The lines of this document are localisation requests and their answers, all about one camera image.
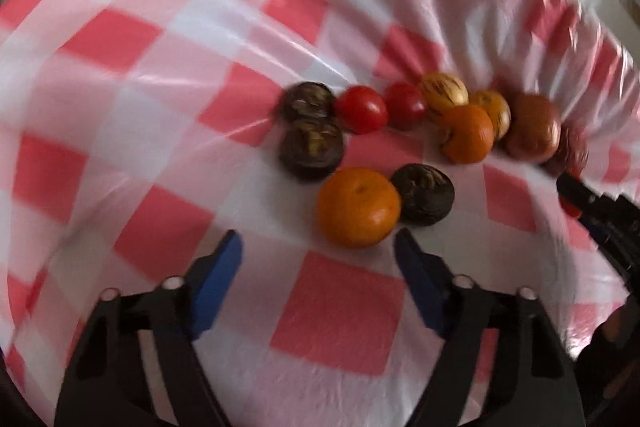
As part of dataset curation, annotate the orange tangerine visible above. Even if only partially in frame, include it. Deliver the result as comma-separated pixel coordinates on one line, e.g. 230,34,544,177
439,104,496,164
316,167,402,250

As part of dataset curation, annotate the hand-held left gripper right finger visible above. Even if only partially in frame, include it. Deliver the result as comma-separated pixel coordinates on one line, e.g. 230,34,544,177
394,228,586,427

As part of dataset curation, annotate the person's right hand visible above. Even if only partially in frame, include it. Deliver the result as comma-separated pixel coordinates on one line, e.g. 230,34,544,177
582,302,640,413

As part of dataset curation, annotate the dark red pomegranate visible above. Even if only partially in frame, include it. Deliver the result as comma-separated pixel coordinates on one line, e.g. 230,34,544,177
542,126,590,178

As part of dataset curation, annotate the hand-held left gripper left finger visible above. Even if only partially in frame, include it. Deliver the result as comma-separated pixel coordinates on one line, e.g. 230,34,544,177
54,229,244,427

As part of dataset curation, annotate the red tomato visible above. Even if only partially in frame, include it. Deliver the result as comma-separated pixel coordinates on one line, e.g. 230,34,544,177
334,85,390,134
559,196,583,219
382,82,428,131

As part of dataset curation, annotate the yellow striped melon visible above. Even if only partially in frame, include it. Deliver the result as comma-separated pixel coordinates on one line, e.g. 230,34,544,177
419,73,469,122
470,90,512,141

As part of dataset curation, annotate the brown pomegranate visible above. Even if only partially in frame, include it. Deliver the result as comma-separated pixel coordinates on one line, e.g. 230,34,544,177
502,93,562,162

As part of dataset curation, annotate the dark brown water chestnut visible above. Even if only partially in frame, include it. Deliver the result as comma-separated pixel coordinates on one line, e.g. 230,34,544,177
281,82,337,124
278,119,346,182
390,164,456,226

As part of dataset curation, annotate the red white checked tablecloth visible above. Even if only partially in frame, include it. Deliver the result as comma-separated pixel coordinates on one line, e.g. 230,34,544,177
0,0,640,427

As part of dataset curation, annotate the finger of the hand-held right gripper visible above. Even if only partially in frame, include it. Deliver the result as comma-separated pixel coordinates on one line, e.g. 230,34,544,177
582,213,640,293
556,172,640,233

